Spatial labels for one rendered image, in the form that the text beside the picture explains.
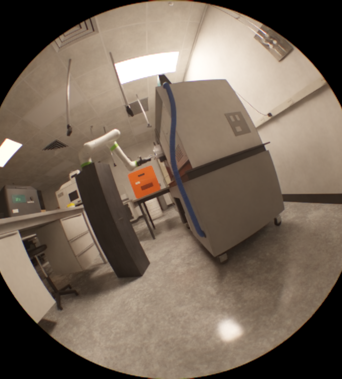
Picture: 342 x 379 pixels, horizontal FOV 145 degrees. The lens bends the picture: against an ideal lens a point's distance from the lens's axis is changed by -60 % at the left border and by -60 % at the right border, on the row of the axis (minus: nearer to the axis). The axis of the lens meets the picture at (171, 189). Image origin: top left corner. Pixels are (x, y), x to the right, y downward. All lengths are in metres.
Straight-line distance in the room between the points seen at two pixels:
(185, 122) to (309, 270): 1.20
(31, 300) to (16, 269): 0.23
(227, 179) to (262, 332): 0.89
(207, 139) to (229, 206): 0.48
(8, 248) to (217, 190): 1.49
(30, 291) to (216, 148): 1.66
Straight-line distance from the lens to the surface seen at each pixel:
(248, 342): 0.71
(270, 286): 0.87
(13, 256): 1.19
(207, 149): 0.92
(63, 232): 1.63
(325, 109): 1.43
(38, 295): 1.25
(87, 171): 1.35
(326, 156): 1.48
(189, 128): 0.94
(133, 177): 2.20
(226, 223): 0.94
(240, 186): 0.98
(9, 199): 1.33
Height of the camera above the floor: 0.68
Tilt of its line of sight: 1 degrees down
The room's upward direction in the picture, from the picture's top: 22 degrees counter-clockwise
